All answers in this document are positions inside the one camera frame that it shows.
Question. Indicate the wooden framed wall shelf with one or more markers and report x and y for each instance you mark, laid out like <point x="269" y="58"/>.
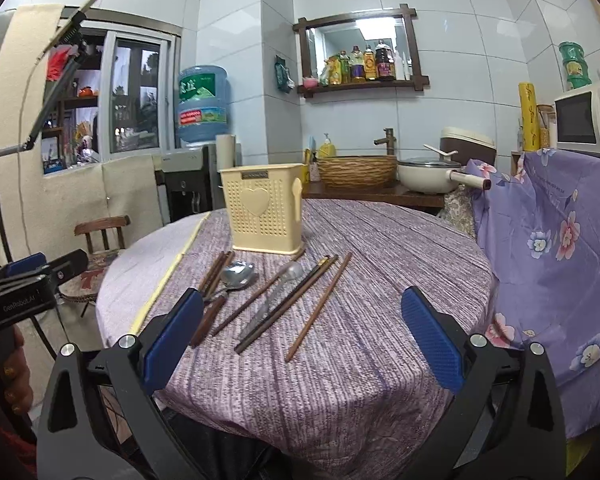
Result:
<point x="360" y="50"/>

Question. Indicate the blue water jug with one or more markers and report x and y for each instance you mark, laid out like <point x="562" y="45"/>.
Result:
<point x="203" y="94"/>

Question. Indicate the metal spoon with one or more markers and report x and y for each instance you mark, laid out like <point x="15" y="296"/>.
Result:
<point x="236" y="276"/>

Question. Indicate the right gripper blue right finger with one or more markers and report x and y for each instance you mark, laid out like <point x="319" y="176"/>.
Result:
<point x="439" y="337"/>

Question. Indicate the cream frying pan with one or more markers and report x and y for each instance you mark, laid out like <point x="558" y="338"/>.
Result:
<point x="433" y="177"/>

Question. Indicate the cream plastic utensil holder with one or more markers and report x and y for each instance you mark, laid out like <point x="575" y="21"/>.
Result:
<point x="264" y="208"/>

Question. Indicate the wooden handled spoon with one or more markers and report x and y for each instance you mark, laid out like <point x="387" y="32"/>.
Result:
<point x="207" y="321"/>

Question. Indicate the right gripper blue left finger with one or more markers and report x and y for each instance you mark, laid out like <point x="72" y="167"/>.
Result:
<point x="166" y="338"/>

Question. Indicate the woven basket basin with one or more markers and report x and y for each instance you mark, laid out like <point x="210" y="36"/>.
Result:
<point x="357" y="171"/>

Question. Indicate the clear plastic spoon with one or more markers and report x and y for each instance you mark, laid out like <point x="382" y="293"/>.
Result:
<point x="272" y="299"/>

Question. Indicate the water dispenser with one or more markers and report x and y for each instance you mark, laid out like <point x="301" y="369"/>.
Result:
<point x="189" y="176"/>

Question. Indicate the window with white frame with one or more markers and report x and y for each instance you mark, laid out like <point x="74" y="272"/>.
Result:
<point x="135" y="104"/>

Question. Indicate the yellow roll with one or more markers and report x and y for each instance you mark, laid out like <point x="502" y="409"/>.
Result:
<point x="531" y="140"/>

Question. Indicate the paper towel roll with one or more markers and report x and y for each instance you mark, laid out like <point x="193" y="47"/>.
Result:
<point x="225" y="149"/>

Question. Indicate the bronze faucet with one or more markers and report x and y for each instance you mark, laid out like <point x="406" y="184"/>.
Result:
<point x="388" y="141"/>

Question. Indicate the yellow soap bottle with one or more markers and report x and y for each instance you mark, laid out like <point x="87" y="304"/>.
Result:
<point x="327" y="149"/>

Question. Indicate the wooden chair with cushion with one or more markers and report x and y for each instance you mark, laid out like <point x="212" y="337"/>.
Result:
<point x="104" y="242"/>

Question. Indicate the dark gold-tipped chopstick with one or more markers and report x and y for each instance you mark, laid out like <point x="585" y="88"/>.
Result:
<point x="280" y="299"/>
<point x="319" y="269"/>

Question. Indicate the wooden counter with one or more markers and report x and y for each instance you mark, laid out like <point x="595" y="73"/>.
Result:
<point x="395" y="194"/>

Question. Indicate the purple floral cloth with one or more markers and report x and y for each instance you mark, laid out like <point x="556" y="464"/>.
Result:
<point x="540" y="230"/>

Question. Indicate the white microwave oven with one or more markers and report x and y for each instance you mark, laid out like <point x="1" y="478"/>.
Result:
<point x="578" y="120"/>

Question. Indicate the person's left hand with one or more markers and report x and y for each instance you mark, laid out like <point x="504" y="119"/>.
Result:
<point x="16" y="375"/>

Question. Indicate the green instant noodle cups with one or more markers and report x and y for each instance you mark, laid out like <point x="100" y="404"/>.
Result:
<point x="574" y="64"/>

